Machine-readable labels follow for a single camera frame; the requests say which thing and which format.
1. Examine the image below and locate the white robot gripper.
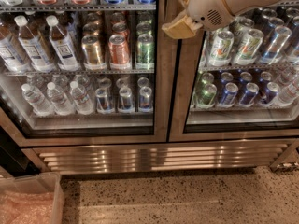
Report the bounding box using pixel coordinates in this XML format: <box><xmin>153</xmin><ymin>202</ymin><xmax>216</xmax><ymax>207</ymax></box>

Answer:
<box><xmin>162</xmin><ymin>0</ymin><xmax>287</xmax><ymax>39</ymax></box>

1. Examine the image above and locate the glass fridge door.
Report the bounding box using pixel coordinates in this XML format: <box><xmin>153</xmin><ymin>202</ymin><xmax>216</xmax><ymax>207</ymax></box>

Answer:
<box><xmin>0</xmin><ymin>0</ymin><xmax>176</xmax><ymax>148</ymax></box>
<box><xmin>170</xmin><ymin>0</ymin><xmax>299</xmax><ymax>141</ymax></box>

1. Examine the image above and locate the water bottle right fridge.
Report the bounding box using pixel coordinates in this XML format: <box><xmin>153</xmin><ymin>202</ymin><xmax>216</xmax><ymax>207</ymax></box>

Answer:
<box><xmin>274</xmin><ymin>77</ymin><xmax>299</xmax><ymax>107</ymax></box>

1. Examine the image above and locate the steel fridge bottom grille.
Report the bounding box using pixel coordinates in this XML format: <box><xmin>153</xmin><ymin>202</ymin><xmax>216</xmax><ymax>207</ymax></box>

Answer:
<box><xmin>23</xmin><ymin>138</ymin><xmax>298</xmax><ymax>175</ymax></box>

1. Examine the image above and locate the white 7up can left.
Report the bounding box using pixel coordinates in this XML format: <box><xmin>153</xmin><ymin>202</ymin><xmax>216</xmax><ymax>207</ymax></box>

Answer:
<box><xmin>208</xmin><ymin>31</ymin><xmax>234</xmax><ymax>67</ymax></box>

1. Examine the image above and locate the white 7up can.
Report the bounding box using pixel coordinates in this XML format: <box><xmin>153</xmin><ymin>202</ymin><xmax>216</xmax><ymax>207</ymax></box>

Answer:
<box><xmin>232</xmin><ymin>29</ymin><xmax>263</xmax><ymax>65</ymax></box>
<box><xmin>208</xmin><ymin>31</ymin><xmax>234</xmax><ymax>67</ymax></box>

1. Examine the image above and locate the green soda can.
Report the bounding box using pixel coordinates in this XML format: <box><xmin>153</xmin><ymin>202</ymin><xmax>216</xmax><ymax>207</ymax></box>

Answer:
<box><xmin>135</xmin><ymin>34</ymin><xmax>155</xmax><ymax>69</ymax></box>

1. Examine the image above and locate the orange soda can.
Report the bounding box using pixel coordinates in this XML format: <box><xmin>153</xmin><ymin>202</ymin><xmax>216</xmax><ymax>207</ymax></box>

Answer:
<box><xmin>108</xmin><ymin>35</ymin><xmax>132</xmax><ymax>70</ymax></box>

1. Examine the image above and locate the white 7up can right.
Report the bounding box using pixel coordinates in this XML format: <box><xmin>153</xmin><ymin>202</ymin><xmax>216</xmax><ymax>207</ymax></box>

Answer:
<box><xmin>232</xmin><ymin>29</ymin><xmax>263</xmax><ymax>65</ymax></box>

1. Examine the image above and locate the green can lower shelf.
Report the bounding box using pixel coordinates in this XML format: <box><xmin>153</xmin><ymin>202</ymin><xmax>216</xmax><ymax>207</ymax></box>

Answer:
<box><xmin>196</xmin><ymin>83</ymin><xmax>217</xmax><ymax>108</ymax></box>

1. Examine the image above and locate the blue can lower left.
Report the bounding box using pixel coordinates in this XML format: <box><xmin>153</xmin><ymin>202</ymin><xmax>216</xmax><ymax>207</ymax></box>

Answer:
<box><xmin>218</xmin><ymin>82</ymin><xmax>238</xmax><ymax>107</ymax></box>

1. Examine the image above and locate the silver blue can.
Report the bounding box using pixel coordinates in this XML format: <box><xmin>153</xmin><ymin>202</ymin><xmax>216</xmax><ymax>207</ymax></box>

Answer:
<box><xmin>258</xmin><ymin>26</ymin><xmax>292</xmax><ymax>64</ymax></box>

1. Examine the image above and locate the gold soda can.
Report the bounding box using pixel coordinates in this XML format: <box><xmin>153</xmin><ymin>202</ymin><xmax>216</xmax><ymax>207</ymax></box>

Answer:
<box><xmin>81</xmin><ymin>35</ymin><xmax>107</xmax><ymax>71</ymax></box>

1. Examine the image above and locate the slim energy can right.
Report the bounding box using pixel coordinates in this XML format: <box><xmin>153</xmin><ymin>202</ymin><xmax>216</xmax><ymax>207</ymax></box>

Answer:
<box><xmin>138</xmin><ymin>86</ymin><xmax>153</xmax><ymax>112</ymax></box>

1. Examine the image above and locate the slim energy can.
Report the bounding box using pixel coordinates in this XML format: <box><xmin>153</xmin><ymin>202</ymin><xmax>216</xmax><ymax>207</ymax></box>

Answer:
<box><xmin>138</xmin><ymin>86</ymin><xmax>153</xmax><ymax>112</ymax></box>
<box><xmin>119</xmin><ymin>87</ymin><xmax>135</xmax><ymax>113</ymax></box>
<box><xmin>95</xmin><ymin>88</ymin><xmax>115</xmax><ymax>114</ymax></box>

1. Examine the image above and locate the blue can lower right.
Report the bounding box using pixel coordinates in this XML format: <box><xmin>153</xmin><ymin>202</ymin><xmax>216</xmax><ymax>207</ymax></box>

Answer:
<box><xmin>238</xmin><ymin>82</ymin><xmax>259</xmax><ymax>105</ymax></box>

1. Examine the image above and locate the slim energy can middle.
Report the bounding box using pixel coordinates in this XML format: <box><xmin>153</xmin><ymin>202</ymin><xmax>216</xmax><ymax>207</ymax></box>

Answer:
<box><xmin>119</xmin><ymin>87</ymin><xmax>135</xmax><ymax>113</ymax></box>

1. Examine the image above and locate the blue can far right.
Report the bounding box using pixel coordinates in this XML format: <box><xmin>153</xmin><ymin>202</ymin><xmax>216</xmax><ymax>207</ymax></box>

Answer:
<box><xmin>258</xmin><ymin>82</ymin><xmax>280</xmax><ymax>106</ymax></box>

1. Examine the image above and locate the slim energy can left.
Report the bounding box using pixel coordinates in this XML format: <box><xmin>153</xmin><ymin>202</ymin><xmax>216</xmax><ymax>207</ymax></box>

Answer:
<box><xmin>95</xmin><ymin>88</ymin><xmax>115</xmax><ymax>114</ymax></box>

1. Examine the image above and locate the brown tea bottle right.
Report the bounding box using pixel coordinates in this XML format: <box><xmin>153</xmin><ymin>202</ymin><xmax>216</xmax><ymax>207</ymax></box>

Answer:
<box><xmin>46</xmin><ymin>15</ymin><xmax>81</xmax><ymax>71</ymax></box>

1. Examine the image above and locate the brown tea bottle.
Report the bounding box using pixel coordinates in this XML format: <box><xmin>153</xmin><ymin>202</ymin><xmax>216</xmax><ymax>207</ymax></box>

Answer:
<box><xmin>0</xmin><ymin>21</ymin><xmax>31</xmax><ymax>73</ymax></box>
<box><xmin>46</xmin><ymin>15</ymin><xmax>81</xmax><ymax>71</ymax></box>
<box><xmin>14</xmin><ymin>15</ymin><xmax>55</xmax><ymax>73</ymax></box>

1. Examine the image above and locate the water bottle right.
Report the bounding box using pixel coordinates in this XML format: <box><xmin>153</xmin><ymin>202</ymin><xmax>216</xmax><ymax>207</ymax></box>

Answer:
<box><xmin>70</xmin><ymin>81</ymin><xmax>94</xmax><ymax>115</ymax></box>

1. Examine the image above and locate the water bottle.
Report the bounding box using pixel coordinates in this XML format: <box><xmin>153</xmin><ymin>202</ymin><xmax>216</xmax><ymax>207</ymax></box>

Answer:
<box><xmin>21</xmin><ymin>83</ymin><xmax>54</xmax><ymax>117</ymax></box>
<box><xmin>70</xmin><ymin>81</ymin><xmax>94</xmax><ymax>115</ymax></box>
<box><xmin>47</xmin><ymin>82</ymin><xmax>75</xmax><ymax>116</ymax></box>

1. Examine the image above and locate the brown tea bottle middle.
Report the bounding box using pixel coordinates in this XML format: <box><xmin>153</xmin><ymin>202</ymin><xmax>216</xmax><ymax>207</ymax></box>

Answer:
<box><xmin>14</xmin><ymin>15</ymin><xmax>55</xmax><ymax>73</ymax></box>

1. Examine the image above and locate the water bottle middle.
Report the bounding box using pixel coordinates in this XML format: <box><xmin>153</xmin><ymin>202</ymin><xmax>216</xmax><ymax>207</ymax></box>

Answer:
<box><xmin>47</xmin><ymin>82</ymin><xmax>75</xmax><ymax>116</ymax></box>

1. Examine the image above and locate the water bottle left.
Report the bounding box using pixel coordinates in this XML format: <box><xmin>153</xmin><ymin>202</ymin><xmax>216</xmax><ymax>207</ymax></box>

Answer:
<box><xmin>21</xmin><ymin>83</ymin><xmax>54</xmax><ymax>117</ymax></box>

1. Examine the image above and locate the brown tea bottle left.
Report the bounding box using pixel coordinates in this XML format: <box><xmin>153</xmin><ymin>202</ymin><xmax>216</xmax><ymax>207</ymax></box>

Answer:
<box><xmin>0</xmin><ymin>21</ymin><xmax>31</xmax><ymax>73</ymax></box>

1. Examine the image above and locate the clear plastic storage bin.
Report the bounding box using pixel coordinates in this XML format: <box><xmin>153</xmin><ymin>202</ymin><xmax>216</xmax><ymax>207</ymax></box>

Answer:
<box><xmin>0</xmin><ymin>173</ymin><xmax>64</xmax><ymax>224</ymax></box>

